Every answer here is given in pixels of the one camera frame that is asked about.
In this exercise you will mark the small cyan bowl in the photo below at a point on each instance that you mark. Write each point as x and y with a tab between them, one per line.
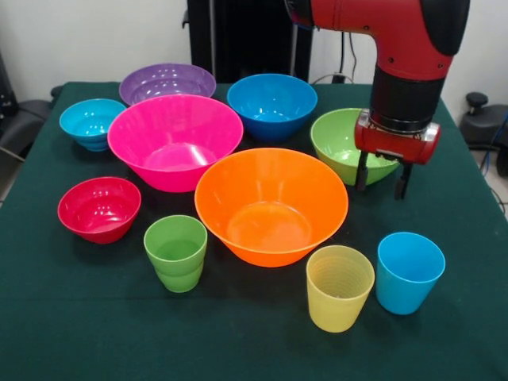
89	127

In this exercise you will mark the purple bowl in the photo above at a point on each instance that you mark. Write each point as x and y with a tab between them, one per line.
166	79

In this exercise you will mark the large orange bowl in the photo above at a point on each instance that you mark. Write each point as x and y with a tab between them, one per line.
270	198

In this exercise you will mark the large magenta bowl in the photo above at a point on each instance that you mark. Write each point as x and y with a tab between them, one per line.
170	139

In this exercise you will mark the yellow cup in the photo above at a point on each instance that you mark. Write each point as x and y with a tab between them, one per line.
339	305

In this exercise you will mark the blue bowl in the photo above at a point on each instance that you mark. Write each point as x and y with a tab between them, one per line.
272	103

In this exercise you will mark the green cup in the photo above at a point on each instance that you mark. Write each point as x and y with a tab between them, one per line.
174	274

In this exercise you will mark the dark green table cloth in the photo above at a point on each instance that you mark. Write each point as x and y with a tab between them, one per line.
79	317

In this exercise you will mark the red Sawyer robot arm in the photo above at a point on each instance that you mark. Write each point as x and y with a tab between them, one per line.
397	31

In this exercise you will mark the small red bowl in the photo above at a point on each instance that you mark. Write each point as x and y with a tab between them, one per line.
99	214

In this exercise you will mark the blue cup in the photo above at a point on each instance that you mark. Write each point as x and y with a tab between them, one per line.
405	285

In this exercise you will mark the green bowl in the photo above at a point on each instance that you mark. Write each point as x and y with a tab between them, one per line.
337	147

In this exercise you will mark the black pedestal foot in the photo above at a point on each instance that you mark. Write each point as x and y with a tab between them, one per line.
24	119
480	123

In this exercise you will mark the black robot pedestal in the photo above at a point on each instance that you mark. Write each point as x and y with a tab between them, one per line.
246	39

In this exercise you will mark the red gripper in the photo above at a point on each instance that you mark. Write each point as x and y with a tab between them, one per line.
397	147

